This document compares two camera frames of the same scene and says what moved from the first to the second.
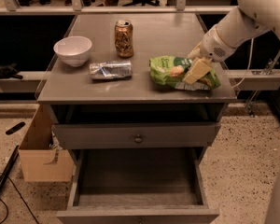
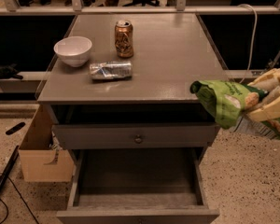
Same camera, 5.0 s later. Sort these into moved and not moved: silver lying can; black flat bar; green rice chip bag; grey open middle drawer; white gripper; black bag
Moved: white gripper; green rice chip bag
Not moved: silver lying can; black flat bar; grey open middle drawer; black bag
